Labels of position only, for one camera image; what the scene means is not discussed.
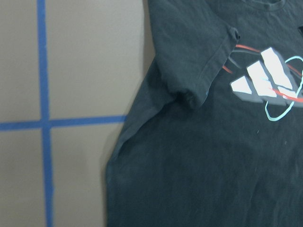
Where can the black t-shirt with logo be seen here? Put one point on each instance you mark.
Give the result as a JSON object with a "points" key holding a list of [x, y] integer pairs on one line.
{"points": [[214, 137]]}

